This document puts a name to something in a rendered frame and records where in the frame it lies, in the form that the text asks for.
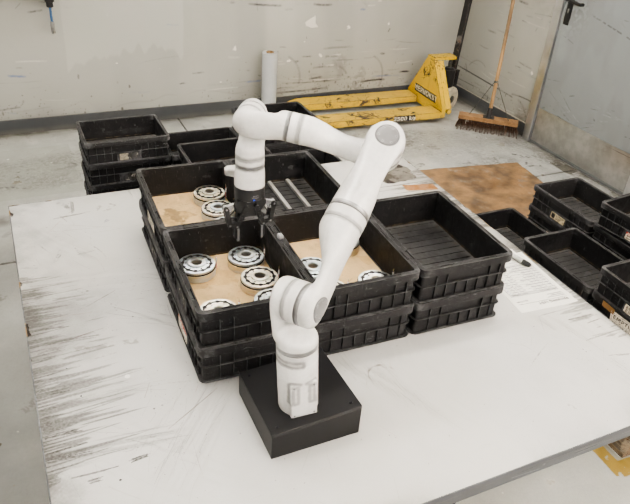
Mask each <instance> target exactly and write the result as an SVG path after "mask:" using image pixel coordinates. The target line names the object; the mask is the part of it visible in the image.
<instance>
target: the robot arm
mask: <svg viewBox="0 0 630 504"><path fill-rule="evenodd" d="M232 125H233V127H234V129H235V130H236V132H238V133H239V138H238V141H237V144H236V148H235V165H229V166H226V167H225V168H224V174H225V175H226V176H231V177H234V200H233V202H232V203H231V204H228V205H226V204H225V203H224V204H222V210H223V214H224V218H225V222H226V224H227V226H228V228H233V236H234V238H235V239H236V240H237V241H240V228H239V227H240V225H241V223H242V222H243V220H244V218H245V217H249V216H256V215H257V217H258V220H259V222H258V236H259V237H260V238H262V237H263V235H264V234H265V224H266V223H267V222H272V220H273V216H274V212H275V208H276V201H275V200H274V198H273V197H270V198H269V199H265V197H264V196H265V168H264V161H265V150H264V145H265V140H282V141H285V142H289V143H293V144H298V145H302V146H306V147H310V148H314V149H318V150H321V151H324V152H327V153H330V154H332V155H335V156H338V157H340V158H343V159H345V160H348V161H351V162H353V163H355V164H354V166H353V168H352V169H351V171H350V172H349V174H348V175H347V177H346V178H345V180H344V181H343V183H342V184H341V186H340V188H339V189H338V191H337V192H336V194H335V196H334V197H333V199H332V201H331V202H330V204H329V206H328V208H327V210H326V211H325V213H324V215H323V217H322V219H321V221H320V224H319V240H320V247H321V256H322V261H321V268H320V271H319V274H318V276H317V278H316V280H315V282H314V283H310V282H307V281H304V280H301V279H298V278H295V277H292V276H283V277H281V278H280V279H279V280H278V281H277V282H276V283H275V285H274V287H273V289H272V292H271V296H270V318H271V326H272V335H273V338H274V340H275V342H276V364H277V387H278V404H279V407H280V408H281V410H282V411H283V412H285V413H287V414H288V415H290V417H291V418H296V417H300V416H304V415H308V414H312V413H316V412H317V405H318V333H317V331H316V329H315V328H314V327H315V326H316V325H317V324H318V323H319V321H320V320H321V318H322V317H323V315H324V313H325V311H326V309H327V306H328V304H329V302H330V299H331V297H332V294H333V292H334V289H335V287H336V284H337V282H338V280H339V277H340V275H341V273H342V270H343V268H344V266H345V264H346V262H347V260H348V258H349V256H350V254H351V252H352V250H353V249H354V247H355V245H356V243H357V241H358V240H359V238H360V236H361V234H362V232H363V230H364V228H365V226H366V224H367V222H368V220H369V218H370V215H371V213H372V211H373V208H374V205H375V203H376V200H377V197H378V194H379V191H380V188H381V185H382V182H383V180H384V178H385V176H386V174H387V173H388V172H389V171H391V170H393V169H394V168H395V167H396V166H397V165H398V164H399V162H400V159H401V157H402V154H403V151H404V149H405V143H406V140H405V134H404V131H403V129H402V128H401V127H400V126H399V125H398V124H397V123H395V122H392V121H382V122H379V123H377V124H375V125H374V126H372V127H371V128H370V129H369V131H368V132H367V134H366V137H365V138H358V137H353V136H350V135H347V134H344V133H342V132H340V131H338V130H336V129H335V128H333V127H332V126H330V125H328V124H327V123H325V122H323V121H321V120H319V119H317V118H315V117H312V116H309V115H305V114H300V113H296V112H292V111H286V110H283V111H280V112H278V113H269V112H267V109H266V106H265V105H264V103H263V102H261V101H260V100H258V99H256V98H250V99H247V100H245V101H244V102H242V103H241V105H240V106H239V108H238V109H237V110H236V112H235V113H234V115H233V118H232ZM265 204H266V205H267V210H266V215H265V216H264V217H263V214H262V212H261V210H262V208H263V207H264V205H265ZM233 208H235V209H236V213H235V217H234V220H233V221H231V216H230V213H231V212H232V209H233Z"/></svg>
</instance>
